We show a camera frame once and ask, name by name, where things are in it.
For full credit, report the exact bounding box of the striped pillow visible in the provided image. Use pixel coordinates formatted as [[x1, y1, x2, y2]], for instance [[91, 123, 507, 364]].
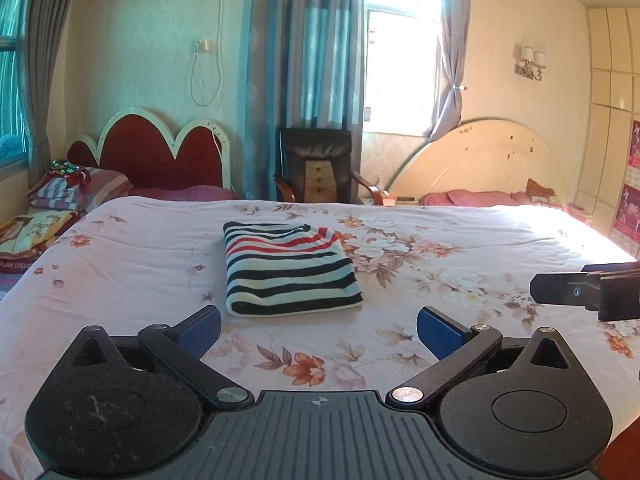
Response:
[[27, 159, 132, 214]]

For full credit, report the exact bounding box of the floral white bed sheet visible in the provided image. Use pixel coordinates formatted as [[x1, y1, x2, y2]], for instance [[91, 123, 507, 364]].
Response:
[[1, 196, 639, 479]]

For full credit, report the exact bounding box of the cream arched headboard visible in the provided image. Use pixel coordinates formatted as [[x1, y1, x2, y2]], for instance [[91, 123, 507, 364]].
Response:
[[388, 119, 567, 204]]

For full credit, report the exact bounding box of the striped knit sweater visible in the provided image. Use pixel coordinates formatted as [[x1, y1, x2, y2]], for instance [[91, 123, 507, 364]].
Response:
[[224, 221, 363, 318]]

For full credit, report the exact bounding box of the red scalloped headboard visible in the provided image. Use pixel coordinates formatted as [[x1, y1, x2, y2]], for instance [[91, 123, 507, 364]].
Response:
[[66, 107, 235, 196]]

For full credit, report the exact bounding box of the cartoon print pillow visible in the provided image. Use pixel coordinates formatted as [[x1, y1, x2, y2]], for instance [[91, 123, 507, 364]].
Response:
[[0, 209, 81, 263]]

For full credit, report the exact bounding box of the black leather armchair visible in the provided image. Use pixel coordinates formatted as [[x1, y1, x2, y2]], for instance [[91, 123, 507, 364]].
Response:
[[273, 128, 390, 206]]

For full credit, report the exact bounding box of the pink bedding on far bed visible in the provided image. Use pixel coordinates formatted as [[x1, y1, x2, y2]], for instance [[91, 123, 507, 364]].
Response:
[[419, 179, 564, 209]]

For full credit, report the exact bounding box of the wall lamp sconce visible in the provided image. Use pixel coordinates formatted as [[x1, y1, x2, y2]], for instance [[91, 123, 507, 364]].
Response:
[[514, 46, 546, 81]]

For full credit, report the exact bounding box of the red wall poster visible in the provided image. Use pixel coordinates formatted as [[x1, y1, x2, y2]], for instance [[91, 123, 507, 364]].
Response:
[[611, 117, 640, 257]]

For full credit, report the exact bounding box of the teal striped curtain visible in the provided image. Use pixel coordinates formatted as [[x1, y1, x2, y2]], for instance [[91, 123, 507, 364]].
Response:
[[242, 0, 366, 200]]

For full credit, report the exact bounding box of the grey tied curtain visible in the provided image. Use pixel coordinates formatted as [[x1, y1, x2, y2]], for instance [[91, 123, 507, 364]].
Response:
[[427, 0, 471, 143]]

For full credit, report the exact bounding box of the grey left window curtain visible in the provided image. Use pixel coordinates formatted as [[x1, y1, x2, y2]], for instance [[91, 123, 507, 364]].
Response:
[[16, 0, 72, 186]]

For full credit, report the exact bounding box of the wall socket with cable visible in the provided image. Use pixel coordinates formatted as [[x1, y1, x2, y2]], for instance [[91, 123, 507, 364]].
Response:
[[189, 0, 224, 108]]

